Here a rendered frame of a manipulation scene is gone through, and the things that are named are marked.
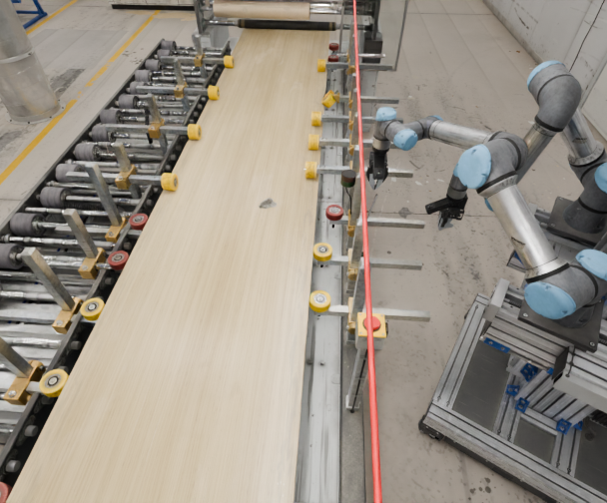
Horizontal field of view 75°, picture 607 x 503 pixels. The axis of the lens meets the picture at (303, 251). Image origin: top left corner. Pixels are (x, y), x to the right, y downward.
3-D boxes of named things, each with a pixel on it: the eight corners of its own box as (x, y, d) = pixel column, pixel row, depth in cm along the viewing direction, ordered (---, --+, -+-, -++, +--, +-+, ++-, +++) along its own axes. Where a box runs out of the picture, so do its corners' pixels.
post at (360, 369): (358, 398, 141) (375, 331, 108) (358, 412, 138) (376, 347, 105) (345, 397, 141) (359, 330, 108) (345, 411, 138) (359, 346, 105)
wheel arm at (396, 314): (427, 316, 152) (429, 309, 149) (428, 323, 149) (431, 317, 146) (313, 308, 154) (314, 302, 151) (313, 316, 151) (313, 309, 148)
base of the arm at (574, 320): (591, 301, 129) (609, 282, 122) (585, 335, 120) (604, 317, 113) (542, 281, 134) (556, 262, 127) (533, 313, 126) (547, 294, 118)
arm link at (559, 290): (607, 299, 107) (508, 128, 115) (571, 321, 102) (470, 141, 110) (569, 305, 118) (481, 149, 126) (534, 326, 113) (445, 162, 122)
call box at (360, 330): (379, 329, 109) (384, 313, 104) (381, 351, 105) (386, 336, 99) (354, 327, 110) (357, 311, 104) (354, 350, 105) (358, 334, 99)
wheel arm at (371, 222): (422, 226, 185) (424, 219, 182) (423, 231, 182) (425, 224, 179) (328, 221, 187) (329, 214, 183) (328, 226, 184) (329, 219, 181)
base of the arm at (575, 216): (606, 216, 157) (621, 197, 150) (602, 239, 149) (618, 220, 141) (565, 203, 163) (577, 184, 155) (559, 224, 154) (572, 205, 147)
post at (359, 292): (355, 337, 160) (370, 258, 124) (355, 345, 157) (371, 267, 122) (346, 337, 160) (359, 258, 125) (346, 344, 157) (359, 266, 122)
